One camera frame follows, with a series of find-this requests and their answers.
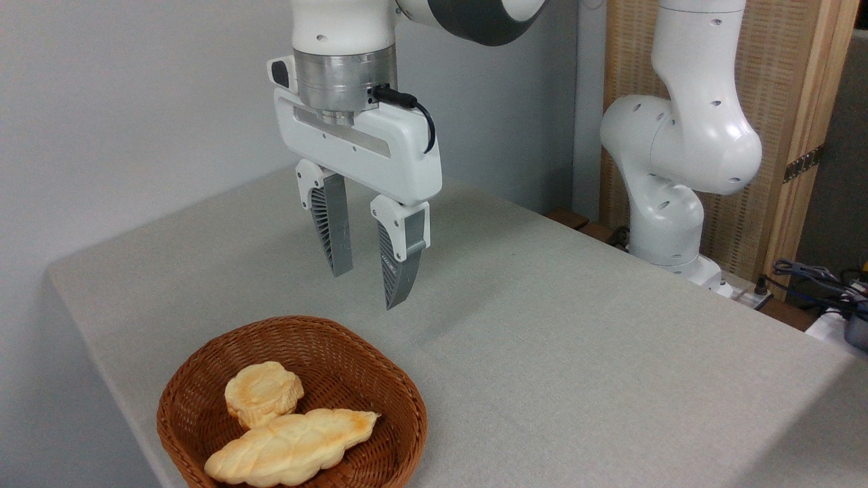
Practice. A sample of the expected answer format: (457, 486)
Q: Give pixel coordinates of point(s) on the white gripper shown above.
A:
(380, 159)

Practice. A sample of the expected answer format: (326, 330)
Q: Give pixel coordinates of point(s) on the round toasted bread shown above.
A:
(261, 396)

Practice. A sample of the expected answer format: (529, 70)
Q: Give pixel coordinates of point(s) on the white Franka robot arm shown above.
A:
(692, 135)

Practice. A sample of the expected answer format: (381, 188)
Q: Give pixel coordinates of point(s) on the long braided bread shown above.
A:
(291, 447)

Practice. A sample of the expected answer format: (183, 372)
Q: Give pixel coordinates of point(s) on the brown wicker basket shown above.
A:
(352, 366)

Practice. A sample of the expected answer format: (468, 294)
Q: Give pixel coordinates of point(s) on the wooden bamboo screen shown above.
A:
(780, 68)

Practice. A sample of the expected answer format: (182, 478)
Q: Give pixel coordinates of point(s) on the grey plastic box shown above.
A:
(858, 332)

